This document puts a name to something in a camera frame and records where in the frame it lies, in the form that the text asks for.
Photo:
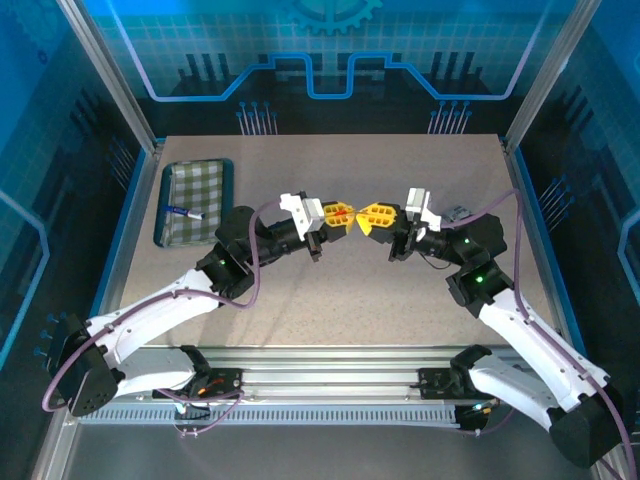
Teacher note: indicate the red-headed key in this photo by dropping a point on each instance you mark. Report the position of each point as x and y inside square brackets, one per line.
[341, 213]

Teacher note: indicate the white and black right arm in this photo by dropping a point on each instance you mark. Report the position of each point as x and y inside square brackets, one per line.
[530, 340]

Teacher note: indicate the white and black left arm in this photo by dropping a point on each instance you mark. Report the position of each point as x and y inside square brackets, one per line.
[150, 310]

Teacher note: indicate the green checkered cloth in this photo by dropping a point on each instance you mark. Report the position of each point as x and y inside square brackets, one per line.
[195, 180]

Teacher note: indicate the blue marker pen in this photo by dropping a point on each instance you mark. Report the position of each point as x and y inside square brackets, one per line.
[175, 209]

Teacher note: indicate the teal tray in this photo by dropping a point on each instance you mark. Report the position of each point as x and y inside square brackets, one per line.
[158, 235]

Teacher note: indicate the aluminium side frame beam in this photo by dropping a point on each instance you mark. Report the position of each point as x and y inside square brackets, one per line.
[142, 200]
[530, 200]

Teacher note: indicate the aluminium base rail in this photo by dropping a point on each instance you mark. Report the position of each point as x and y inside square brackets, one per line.
[325, 370]

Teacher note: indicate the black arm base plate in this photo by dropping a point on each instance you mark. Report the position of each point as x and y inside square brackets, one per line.
[432, 382]
[227, 382]

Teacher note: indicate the aluminium frame post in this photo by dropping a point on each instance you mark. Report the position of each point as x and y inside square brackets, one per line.
[111, 75]
[545, 75]

